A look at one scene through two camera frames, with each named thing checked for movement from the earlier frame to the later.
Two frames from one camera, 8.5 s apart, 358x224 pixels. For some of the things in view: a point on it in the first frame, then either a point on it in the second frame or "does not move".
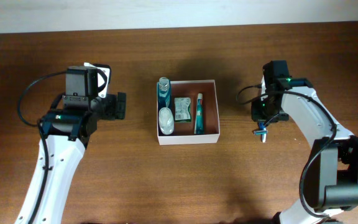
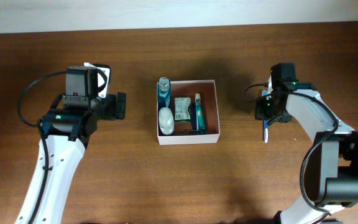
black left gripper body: x=111 y=107 does not move
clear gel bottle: x=166 y=121 does not move
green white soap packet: x=183 y=109 does not move
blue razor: x=261 y=130 → x=195 y=130
